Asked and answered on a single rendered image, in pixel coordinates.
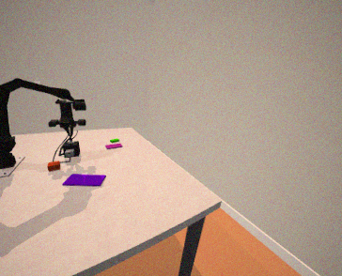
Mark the red cube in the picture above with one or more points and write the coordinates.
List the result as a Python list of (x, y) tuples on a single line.
[(53, 166)]

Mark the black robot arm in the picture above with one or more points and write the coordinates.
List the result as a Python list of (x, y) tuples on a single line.
[(7, 142)]

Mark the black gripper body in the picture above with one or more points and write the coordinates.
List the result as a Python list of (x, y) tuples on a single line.
[(54, 122)]

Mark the purple rectangular block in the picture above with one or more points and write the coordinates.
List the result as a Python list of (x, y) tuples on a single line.
[(84, 180)]

